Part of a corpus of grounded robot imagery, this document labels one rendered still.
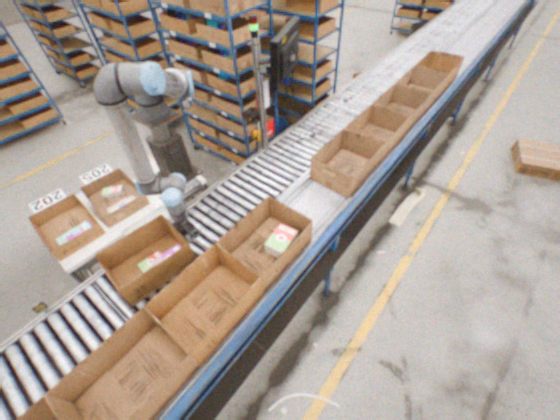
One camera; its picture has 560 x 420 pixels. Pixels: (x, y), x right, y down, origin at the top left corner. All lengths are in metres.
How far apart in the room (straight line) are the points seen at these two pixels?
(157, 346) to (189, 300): 0.22
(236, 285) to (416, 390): 1.39
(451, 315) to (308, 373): 1.13
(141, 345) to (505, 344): 2.28
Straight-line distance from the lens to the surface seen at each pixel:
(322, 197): 1.82
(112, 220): 2.14
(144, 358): 1.47
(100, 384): 1.52
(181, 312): 1.49
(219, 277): 1.52
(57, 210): 2.42
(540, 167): 4.01
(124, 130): 1.46
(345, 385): 2.25
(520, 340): 2.77
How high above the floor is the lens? 2.18
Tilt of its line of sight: 48 degrees down
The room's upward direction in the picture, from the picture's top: 4 degrees counter-clockwise
